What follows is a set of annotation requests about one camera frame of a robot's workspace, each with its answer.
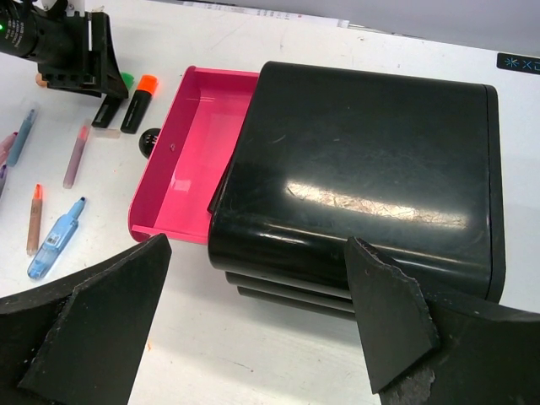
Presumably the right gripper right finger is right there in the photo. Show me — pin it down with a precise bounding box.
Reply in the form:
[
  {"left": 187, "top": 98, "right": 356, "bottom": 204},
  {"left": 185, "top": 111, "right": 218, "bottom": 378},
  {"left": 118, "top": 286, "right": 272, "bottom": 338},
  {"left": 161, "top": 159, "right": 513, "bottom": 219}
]
[{"left": 344, "top": 238, "right": 539, "bottom": 404}]

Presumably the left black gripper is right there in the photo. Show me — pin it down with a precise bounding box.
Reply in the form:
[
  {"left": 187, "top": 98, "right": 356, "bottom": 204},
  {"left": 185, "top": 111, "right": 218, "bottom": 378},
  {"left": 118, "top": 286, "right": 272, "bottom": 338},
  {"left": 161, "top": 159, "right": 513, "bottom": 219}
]
[{"left": 1, "top": 1, "right": 128, "bottom": 100}]

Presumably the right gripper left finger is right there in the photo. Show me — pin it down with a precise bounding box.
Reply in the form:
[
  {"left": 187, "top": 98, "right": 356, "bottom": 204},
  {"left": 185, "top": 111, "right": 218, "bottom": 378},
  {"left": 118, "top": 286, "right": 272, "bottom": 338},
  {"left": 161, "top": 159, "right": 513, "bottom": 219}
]
[{"left": 1, "top": 235, "right": 171, "bottom": 404}]

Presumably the green cap black marker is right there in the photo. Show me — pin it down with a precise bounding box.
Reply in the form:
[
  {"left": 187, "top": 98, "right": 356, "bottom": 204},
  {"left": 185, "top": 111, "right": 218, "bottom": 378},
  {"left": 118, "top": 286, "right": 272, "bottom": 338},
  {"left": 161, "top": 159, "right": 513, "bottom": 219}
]
[{"left": 91, "top": 72, "right": 134, "bottom": 129}]

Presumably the orange cap black marker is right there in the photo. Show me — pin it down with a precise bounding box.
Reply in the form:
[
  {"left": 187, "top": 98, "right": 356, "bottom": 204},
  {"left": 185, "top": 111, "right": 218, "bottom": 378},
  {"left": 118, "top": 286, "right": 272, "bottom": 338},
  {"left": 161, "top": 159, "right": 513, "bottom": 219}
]
[{"left": 120, "top": 74, "right": 159, "bottom": 134}]

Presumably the pink purple highlighter pen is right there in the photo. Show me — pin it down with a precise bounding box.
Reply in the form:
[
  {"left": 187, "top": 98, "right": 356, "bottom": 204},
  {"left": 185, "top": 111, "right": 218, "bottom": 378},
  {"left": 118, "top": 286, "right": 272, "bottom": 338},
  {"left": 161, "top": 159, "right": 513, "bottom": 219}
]
[{"left": 62, "top": 122, "right": 91, "bottom": 189}]

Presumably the pink top drawer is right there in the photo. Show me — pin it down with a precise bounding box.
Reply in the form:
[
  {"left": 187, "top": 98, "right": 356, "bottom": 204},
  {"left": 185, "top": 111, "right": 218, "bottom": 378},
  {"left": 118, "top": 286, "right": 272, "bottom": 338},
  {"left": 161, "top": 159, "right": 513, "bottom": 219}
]
[{"left": 127, "top": 67, "right": 258, "bottom": 245}]

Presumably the black drawer organizer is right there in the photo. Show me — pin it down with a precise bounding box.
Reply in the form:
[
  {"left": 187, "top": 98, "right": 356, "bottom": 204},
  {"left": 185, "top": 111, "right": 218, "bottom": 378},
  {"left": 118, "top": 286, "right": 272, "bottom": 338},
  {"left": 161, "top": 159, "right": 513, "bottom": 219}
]
[{"left": 208, "top": 62, "right": 506, "bottom": 316}]

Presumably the small clear eraser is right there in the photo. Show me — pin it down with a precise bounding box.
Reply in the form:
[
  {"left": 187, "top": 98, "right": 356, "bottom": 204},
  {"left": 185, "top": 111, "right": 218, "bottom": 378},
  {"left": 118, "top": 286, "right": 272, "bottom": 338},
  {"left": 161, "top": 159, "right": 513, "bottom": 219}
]
[{"left": 92, "top": 128, "right": 122, "bottom": 139}]

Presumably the blue correction tape pen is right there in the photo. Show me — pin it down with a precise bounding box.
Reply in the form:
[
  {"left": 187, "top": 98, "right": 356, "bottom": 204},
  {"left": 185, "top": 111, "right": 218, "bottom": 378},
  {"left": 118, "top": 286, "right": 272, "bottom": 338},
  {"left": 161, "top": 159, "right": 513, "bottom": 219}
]
[{"left": 27, "top": 197, "right": 86, "bottom": 280}]

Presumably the pink correction tape pen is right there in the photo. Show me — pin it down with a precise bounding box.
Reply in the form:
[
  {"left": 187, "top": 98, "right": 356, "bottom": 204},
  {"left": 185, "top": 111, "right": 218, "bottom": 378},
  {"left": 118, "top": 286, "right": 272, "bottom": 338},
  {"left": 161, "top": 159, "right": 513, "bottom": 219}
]
[{"left": 0, "top": 132, "right": 18, "bottom": 165}]

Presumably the orange tip highlighter pen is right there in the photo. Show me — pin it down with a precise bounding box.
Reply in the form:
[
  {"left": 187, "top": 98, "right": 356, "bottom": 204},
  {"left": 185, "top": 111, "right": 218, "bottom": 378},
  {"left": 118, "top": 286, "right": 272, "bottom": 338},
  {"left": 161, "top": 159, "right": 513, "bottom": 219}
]
[{"left": 26, "top": 184, "right": 43, "bottom": 256}]

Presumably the blue corner label right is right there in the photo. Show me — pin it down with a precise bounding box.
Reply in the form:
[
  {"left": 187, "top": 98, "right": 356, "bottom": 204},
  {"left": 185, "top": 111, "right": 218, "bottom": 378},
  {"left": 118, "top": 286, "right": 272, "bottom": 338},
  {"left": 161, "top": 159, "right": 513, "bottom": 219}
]
[{"left": 496, "top": 52, "right": 540, "bottom": 75}]

